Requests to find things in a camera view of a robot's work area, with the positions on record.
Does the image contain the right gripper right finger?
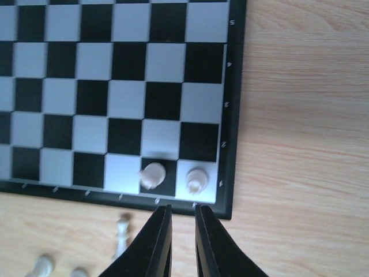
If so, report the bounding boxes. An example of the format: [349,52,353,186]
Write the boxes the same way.
[195,204,267,277]

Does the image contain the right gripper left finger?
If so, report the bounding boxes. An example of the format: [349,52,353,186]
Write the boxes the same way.
[100,205,172,277]

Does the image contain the white bishop piece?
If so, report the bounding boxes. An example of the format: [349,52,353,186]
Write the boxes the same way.
[69,268,89,277]

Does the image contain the white rook piece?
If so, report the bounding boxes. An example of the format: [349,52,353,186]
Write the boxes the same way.
[186,167,209,194]

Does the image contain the white knight piece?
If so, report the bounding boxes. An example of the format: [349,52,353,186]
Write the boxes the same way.
[138,162,166,190]

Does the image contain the white standing king piece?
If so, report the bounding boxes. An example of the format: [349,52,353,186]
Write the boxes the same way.
[112,214,131,261]

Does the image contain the white lying queen piece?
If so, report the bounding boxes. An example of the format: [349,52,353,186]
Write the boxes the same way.
[25,254,55,277]

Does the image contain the black and grey chessboard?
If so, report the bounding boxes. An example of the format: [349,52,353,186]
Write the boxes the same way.
[1,1,247,219]

